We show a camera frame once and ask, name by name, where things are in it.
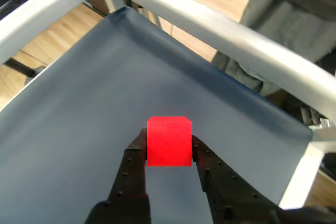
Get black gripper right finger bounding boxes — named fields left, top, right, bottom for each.
left=192, top=135, right=283, bottom=224

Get dark blue mat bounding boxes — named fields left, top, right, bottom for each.
left=0, top=6, right=314, bottom=224

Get gripper black left finger with grey tip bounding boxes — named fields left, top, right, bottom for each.
left=83, top=128, right=152, bottom=224

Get person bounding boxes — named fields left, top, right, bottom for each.
left=209, top=0, right=336, bottom=98

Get red cube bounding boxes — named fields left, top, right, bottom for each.
left=146, top=115, right=193, bottom=167

